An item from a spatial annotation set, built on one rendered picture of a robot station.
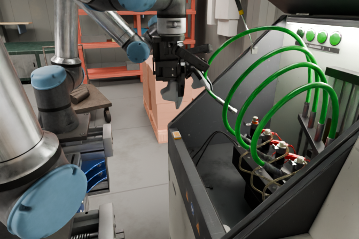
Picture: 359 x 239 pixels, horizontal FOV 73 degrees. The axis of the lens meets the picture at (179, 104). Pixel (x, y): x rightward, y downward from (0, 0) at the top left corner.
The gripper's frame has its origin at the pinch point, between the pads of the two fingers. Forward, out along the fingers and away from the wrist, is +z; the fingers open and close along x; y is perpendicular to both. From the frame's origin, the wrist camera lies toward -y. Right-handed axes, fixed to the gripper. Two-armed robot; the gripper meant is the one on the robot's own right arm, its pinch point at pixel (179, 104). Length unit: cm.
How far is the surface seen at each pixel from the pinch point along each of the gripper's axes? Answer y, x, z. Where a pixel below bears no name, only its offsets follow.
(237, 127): -13.4, 11.8, 3.3
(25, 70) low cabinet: 219, -477, 92
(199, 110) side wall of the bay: -17.6, -35.8, 18.2
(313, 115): -44.1, 3.9, 6.1
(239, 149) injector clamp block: -24.6, -7.0, 22.9
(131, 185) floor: 19, -114, 121
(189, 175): -3.3, 0.5, 26.0
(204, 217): -2.9, 18.4, 26.0
